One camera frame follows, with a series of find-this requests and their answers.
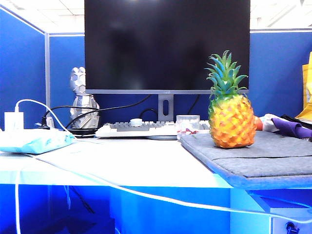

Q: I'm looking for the yellow plastic pineapple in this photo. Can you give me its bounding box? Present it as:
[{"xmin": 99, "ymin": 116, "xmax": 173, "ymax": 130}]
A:
[{"xmin": 206, "ymin": 50, "xmax": 257, "ymax": 149}]

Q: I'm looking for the yellow paper bag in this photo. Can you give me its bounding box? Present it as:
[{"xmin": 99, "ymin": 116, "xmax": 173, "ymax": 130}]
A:
[{"xmin": 294, "ymin": 51, "xmax": 312, "ymax": 122}]

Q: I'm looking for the gray monitor stand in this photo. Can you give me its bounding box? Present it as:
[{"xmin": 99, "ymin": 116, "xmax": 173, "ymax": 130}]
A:
[{"xmin": 146, "ymin": 94, "xmax": 181, "ymax": 141}]

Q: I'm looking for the white and gray keyboard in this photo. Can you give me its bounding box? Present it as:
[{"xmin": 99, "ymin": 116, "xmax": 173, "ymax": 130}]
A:
[{"xmin": 95, "ymin": 120, "xmax": 211, "ymax": 138}]

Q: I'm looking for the clear plastic cup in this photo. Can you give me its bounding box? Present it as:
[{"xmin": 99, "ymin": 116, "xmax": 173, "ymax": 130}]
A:
[{"xmin": 175, "ymin": 115, "xmax": 200, "ymax": 141}]

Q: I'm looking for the black computer monitor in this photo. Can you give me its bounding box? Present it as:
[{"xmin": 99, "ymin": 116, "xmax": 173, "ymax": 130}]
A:
[{"xmin": 84, "ymin": 0, "xmax": 251, "ymax": 95}]

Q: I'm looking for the silver robot figurine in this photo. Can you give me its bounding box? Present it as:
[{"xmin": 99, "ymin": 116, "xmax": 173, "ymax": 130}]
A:
[{"xmin": 69, "ymin": 66, "xmax": 100, "ymax": 129}]

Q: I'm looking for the grey felt mat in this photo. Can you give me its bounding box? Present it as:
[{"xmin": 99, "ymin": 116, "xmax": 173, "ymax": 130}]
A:
[{"xmin": 179, "ymin": 130, "xmax": 312, "ymax": 190}]

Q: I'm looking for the white cloth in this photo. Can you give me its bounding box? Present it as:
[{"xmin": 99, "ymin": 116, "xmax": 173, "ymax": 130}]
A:
[{"xmin": 258, "ymin": 113, "xmax": 283, "ymax": 133}]

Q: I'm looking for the light blue tissue pack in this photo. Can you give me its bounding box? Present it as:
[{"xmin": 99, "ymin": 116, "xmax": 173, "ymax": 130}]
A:
[{"xmin": 0, "ymin": 129, "xmax": 76, "ymax": 155}]

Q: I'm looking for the purple cloth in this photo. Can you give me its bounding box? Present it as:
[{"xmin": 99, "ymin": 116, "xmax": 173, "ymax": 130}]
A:
[{"xmin": 271, "ymin": 117, "xmax": 312, "ymax": 140}]

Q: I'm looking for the white power adapter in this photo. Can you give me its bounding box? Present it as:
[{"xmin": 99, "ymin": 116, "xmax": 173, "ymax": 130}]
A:
[{"xmin": 4, "ymin": 112, "xmax": 24, "ymax": 132}]

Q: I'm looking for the black power cable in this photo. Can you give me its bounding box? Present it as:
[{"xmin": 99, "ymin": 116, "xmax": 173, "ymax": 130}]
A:
[{"xmin": 43, "ymin": 94, "xmax": 158, "ymax": 136}]

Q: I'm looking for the white charging cable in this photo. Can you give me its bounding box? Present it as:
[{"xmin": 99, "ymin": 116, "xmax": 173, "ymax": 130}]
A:
[{"xmin": 14, "ymin": 99, "xmax": 312, "ymax": 234}]

